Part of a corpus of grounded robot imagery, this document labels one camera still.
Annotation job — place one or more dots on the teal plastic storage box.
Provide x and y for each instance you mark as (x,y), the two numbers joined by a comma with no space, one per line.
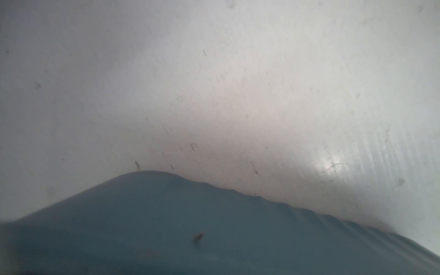
(155,223)

